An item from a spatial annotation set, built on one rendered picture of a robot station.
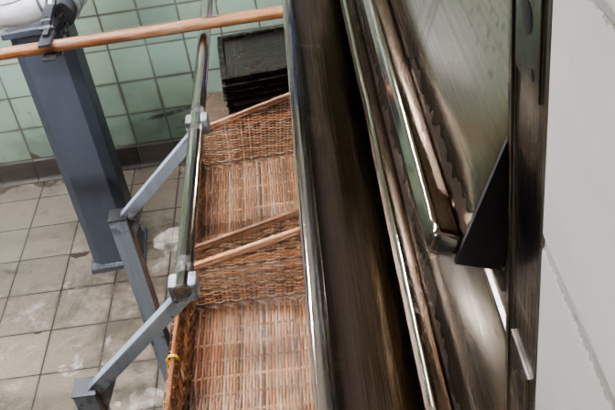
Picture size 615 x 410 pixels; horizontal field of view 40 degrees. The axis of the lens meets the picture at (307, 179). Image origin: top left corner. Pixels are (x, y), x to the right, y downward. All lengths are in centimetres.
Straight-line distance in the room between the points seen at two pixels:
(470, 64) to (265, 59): 210
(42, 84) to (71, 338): 88
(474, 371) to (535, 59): 38
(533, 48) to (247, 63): 226
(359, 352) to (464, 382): 18
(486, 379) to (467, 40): 28
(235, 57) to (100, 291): 105
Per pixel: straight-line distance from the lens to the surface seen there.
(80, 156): 300
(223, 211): 244
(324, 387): 85
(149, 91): 361
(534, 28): 40
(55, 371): 302
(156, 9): 343
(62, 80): 285
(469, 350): 75
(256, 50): 271
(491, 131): 52
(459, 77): 59
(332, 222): 106
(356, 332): 92
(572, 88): 36
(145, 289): 204
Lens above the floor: 208
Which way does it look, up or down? 37 degrees down
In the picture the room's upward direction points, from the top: 9 degrees counter-clockwise
